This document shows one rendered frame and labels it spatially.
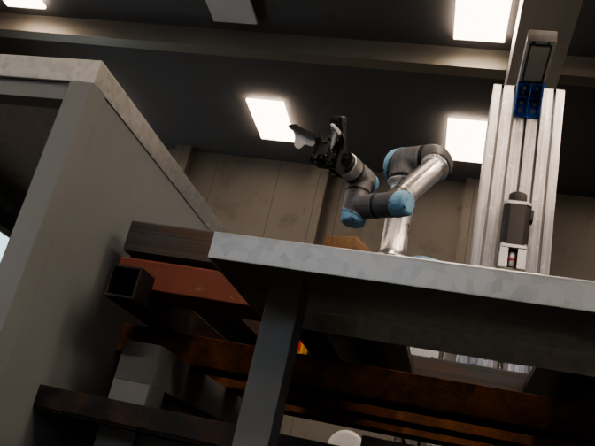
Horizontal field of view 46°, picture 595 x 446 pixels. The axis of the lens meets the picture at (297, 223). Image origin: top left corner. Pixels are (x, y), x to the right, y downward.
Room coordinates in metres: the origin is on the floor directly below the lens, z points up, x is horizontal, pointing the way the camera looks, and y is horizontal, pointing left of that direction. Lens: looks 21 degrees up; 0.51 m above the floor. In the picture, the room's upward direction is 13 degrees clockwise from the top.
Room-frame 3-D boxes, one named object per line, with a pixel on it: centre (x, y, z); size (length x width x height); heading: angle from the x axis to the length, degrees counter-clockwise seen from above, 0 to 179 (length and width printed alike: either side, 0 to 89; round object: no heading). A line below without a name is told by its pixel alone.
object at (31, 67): (1.64, 0.45, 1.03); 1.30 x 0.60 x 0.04; 164
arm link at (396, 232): (2.15, -0.33, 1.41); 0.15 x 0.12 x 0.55; 50
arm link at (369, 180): (1.94, -0.16, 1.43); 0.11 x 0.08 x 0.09; 140
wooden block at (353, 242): (1.14, -0.11, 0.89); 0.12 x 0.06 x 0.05; 147
